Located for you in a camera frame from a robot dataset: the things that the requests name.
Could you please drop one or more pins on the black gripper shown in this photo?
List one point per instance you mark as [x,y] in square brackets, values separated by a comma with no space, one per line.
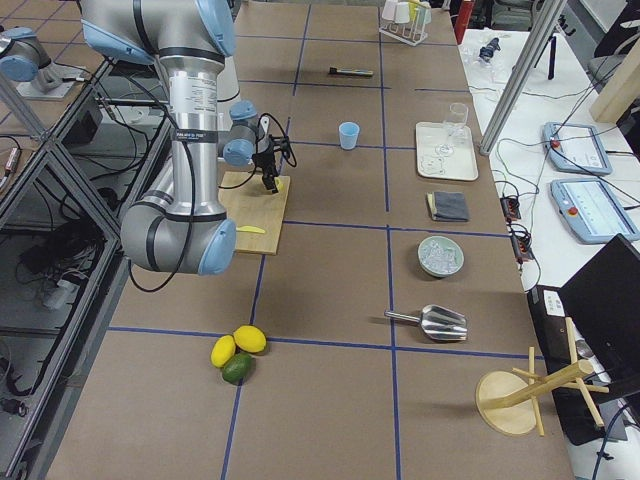
[264,161]

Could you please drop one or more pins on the lemon half piece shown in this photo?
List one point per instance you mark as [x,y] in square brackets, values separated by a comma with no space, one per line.
[280,185]

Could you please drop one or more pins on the steel muddler black tip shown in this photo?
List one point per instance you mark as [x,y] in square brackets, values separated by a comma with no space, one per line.
[345,72]

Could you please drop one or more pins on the blue plastic cup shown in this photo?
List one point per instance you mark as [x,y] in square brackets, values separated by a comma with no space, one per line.
[348,135]

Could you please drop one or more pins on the whole yellow lemon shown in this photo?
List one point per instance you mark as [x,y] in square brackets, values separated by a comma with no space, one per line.
[250,338]

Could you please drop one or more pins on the wooden cup tree stand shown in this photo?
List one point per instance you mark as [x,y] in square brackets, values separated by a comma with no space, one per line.
[508,400]

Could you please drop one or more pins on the bamboo cutting board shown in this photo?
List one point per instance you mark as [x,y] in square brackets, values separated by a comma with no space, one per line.
[252,204]

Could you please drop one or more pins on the yellow plastic knife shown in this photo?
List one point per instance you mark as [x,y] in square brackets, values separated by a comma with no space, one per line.
[250,229]

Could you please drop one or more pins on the grey folded cloth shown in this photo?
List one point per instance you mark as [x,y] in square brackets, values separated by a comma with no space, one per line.
[447,206]

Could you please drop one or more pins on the cream bear serving tray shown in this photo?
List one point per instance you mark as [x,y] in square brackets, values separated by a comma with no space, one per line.
[461,165]

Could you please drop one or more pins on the green lime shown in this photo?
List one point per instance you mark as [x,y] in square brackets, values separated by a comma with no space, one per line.
[237,368]

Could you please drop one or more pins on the green bowl of ice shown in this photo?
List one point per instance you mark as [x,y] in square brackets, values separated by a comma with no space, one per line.
[440,256]

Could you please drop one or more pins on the clear wine glass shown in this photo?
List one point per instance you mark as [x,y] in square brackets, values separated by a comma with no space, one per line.
[452,125]

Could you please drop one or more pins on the metal ice scoop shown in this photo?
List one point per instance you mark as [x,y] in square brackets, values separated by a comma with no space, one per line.
[437,322]

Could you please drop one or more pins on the upper teach pendant tablet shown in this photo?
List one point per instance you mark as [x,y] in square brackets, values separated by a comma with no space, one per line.
[575,148]

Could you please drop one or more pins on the teach pendant tablet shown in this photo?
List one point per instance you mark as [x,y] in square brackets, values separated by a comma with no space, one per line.
[575,148]
[592,211]

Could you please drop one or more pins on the lower teach pendant tablet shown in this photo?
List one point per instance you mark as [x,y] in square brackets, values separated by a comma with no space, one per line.
[592,211]

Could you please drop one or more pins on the black laptop computer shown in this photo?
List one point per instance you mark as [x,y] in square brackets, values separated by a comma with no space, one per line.
[602,299]

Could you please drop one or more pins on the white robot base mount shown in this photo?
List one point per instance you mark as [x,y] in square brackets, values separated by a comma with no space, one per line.
[228,89]

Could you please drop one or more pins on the aluminium frame post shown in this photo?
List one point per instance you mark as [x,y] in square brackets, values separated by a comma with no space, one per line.
[533,48]

